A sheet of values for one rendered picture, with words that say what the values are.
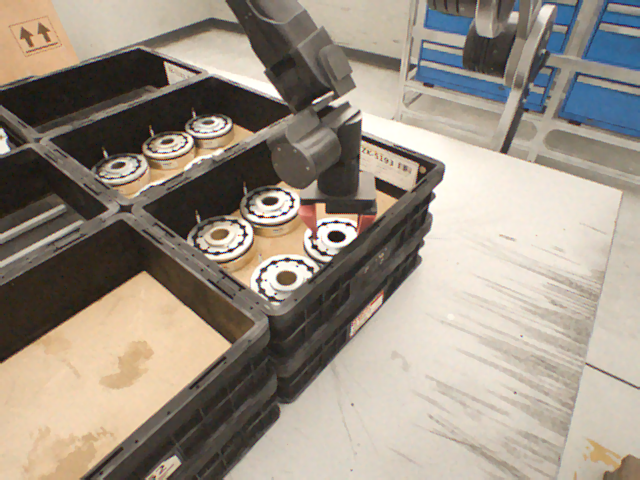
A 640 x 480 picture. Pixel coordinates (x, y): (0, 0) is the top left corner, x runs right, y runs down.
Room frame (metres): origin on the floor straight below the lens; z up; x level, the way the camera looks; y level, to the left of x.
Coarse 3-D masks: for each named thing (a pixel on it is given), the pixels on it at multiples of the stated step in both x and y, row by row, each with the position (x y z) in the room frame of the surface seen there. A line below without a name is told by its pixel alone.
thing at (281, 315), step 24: (384, 144) 0.63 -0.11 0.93; (216, 168) 0.56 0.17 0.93; (168, 192) 0.49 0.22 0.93; (408, 192) 0.49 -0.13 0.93; (144, 216) 0.44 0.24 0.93; (384, 216) 0.44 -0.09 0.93; (168, 240) 0.39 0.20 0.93; (360, 240) 0.39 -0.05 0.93; (216, 264) 0.34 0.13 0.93; (336, 264) 0.34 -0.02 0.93; (240, 288) 0.31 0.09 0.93; (312, 288) 0.31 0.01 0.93; (264, 312) 0.27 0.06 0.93; (288, 312) 0.27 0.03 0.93
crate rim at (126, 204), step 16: (192, 80) 0.90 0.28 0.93; (224, 80) 0.90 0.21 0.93; (160, 96) 0.83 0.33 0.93; (272, 96) 0.82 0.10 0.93; (112, 112) 0.75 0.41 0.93; (80, 128) 0.69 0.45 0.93; (272, 128) 0.68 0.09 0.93; (48, 144) 0.63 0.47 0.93; (240, 144) 0.63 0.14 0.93; (64, 160) 0.58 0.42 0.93; (208, 160) 0.58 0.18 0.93; (96, 176) 0.53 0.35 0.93; (176, 176) 0.53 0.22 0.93; (112, 192) 0.49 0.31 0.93; (144, 192) 0.49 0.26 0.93; (128, 208) 0.46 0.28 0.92
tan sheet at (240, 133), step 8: (240, 128) 0.87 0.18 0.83; (240, 136) 0.83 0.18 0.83; (248, 136) 0.83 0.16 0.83; (232, 144) 0.80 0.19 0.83; (200, 152) 0.77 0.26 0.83; (208, 152) 0.77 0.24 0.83; (152, 168) 0.71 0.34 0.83; (184, 168) 0.71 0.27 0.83; (152, 176) 0.68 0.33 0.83; (160, 176) 0.68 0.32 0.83; (168, 176) 0.68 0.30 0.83; (136, 192) 0.63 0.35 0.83
